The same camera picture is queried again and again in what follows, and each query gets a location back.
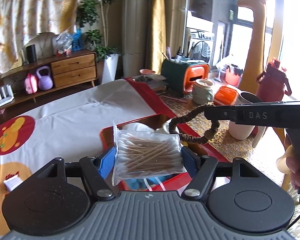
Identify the white towel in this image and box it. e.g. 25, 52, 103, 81
126, 122, 170, 134

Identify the yellow curtain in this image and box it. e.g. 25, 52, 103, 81
150, 0, 169, 74

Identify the tan giraffe figure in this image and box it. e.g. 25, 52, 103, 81
237, 0, 268, 95

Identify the purple kettlebell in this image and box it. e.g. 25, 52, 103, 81
36, 66, 52, 91

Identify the white standing air conditioner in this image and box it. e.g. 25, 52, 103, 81
122, 0, 153, 78

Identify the cotton swab bag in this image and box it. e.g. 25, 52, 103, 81
112, 121, 188, 187

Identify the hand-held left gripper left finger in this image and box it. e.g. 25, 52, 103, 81
44, 147, 117, 200

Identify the white travel mug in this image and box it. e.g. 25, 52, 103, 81
229, 92, 267, 148

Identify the pink toy bag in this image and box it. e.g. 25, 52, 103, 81
24, 73, 38, 95

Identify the beige decorative board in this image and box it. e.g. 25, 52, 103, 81
27, 32, 57, 60

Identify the clear plastic bag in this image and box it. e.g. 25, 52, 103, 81
52, 31, 73, 56

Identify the red tin box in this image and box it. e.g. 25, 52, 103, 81
100, 114, 230, 192

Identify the printed red white tablecloth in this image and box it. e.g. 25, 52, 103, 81
0, 77, 230, 235

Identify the brown hair scrunchie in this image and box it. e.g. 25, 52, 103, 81
169, 103, 220, 145

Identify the green white ceramic cup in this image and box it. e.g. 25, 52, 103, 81
192, 79, 215, 105

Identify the small white box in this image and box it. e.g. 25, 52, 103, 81
4, 175, 23, 192

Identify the white router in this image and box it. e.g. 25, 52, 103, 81
0, 85, 14, 107

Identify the orange lidded container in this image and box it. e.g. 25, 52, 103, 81
214, 86, 238, 105

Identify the person's right hand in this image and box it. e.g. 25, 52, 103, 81
276, 132, 300, 193

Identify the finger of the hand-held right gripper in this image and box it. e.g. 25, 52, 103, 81
204, 102, 274, 132

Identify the blue cloth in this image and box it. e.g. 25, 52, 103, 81
127, 177, 170, 190

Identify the wooden tv cabinet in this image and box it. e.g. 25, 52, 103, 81
0, 49, 98, 113

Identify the washing machine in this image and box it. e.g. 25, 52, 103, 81
187, 30, 215, 63

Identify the red basket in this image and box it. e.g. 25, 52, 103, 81
225, 66, 242, 87

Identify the green orange storage box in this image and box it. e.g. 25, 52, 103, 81
161, 59, 210, 97

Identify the black cylinder speaker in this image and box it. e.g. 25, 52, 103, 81
27, 44, 37, 63

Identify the potted tree in white planter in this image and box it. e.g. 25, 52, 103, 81
76, 0, 122, 84

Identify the red water bottle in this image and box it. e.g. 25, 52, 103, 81
256, 57, 292, 103

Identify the floral hanging sheet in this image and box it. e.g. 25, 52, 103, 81
0, 0, 88, 74

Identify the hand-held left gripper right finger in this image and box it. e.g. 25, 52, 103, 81
181, 146, 255, 198

